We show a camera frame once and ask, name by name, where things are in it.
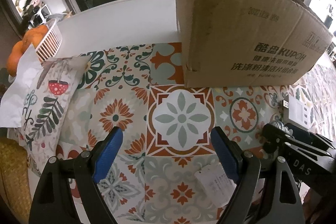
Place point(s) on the white paper sheet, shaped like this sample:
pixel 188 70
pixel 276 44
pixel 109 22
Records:
pixel 18 92

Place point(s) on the white flat box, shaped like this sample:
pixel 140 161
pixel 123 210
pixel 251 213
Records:
pixel 299 109

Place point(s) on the white slatted basket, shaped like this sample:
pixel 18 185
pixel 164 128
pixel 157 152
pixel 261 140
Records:
pixel 50 41

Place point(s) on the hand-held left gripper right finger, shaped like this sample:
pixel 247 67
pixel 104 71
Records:
pixel 223 153

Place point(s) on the mushroom print pillow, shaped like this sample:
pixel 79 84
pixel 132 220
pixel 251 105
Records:
pixel 52 103

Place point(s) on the brown cardboard box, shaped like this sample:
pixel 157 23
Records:
pixel 236 29

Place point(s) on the yellow woven box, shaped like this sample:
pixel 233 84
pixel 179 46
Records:
pixel 13 176

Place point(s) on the patterned floral tablecloth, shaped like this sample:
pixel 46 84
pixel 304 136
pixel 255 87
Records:
pixel 181 119

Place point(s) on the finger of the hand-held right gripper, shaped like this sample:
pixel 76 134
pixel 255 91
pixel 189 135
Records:
pixel 283 145
pixel 312 138

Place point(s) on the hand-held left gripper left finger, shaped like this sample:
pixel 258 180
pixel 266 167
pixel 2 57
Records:
pixel 110 153

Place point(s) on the white paper label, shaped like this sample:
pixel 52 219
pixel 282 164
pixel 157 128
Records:
pixel 212 184

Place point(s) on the orange fruit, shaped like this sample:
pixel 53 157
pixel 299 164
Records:
pixel 35 33
pixel 13 65
pixel 17 48

